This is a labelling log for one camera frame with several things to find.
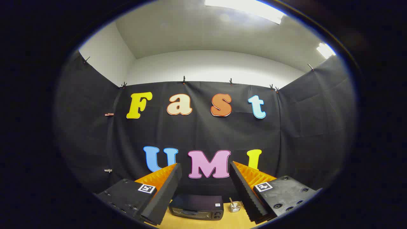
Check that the ceiling light panel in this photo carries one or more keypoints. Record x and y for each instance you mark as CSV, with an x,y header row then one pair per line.
x,y
244,8
325,50

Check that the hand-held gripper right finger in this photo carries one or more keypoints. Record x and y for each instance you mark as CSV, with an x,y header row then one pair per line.
x,y
246,194

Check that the clear glass cup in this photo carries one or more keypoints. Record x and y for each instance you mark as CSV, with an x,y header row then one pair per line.
x,y
235,208

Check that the row of black cloth clips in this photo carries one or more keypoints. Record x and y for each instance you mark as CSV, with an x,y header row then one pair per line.
x,y
183,80

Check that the wooden stick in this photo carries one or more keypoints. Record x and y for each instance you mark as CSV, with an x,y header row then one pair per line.
x,y
231,201

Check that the black toaster oven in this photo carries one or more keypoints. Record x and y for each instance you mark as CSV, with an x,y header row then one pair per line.
x,y
197,202

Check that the black backdrop cloth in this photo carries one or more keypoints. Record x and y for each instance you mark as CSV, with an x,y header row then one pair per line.
x,y
203,133

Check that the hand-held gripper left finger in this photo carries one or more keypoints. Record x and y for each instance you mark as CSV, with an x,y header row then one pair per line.
x,y
165,194

